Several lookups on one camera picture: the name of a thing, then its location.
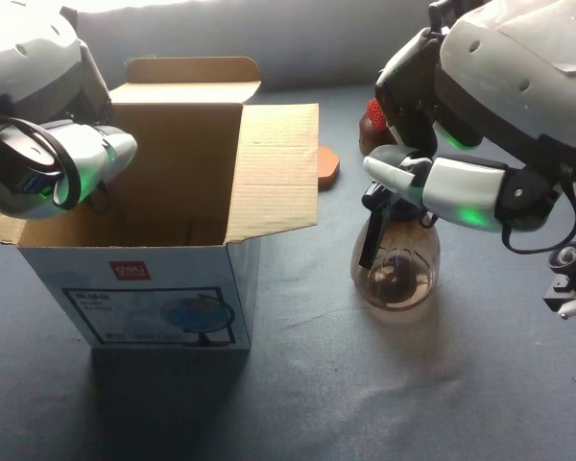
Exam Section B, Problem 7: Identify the orange octagonal wooden block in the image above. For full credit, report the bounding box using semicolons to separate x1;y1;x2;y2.
316;146;341;192

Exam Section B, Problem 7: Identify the red toy strawberry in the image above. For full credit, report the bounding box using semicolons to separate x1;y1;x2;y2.
366;98;388;131

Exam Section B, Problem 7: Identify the brown transparent spray bottle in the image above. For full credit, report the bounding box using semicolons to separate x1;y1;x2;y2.
350;180;442;319

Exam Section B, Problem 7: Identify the grey backdrop panel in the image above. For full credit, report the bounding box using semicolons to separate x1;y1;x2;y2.
74;0;438;93

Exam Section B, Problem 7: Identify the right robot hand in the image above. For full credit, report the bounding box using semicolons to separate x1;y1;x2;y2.
363;0;576;235

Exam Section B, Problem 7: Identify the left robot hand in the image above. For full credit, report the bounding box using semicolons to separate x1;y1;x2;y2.
0;0;139;221

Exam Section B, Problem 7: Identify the grey table cloth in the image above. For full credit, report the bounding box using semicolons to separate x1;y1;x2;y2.
0;76;576;461

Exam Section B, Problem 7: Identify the open cardboard box globe print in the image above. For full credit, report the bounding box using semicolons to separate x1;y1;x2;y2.
0;56;321;352

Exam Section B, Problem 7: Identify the brown wooden block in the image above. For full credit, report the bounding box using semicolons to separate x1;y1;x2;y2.
358;113;398;158

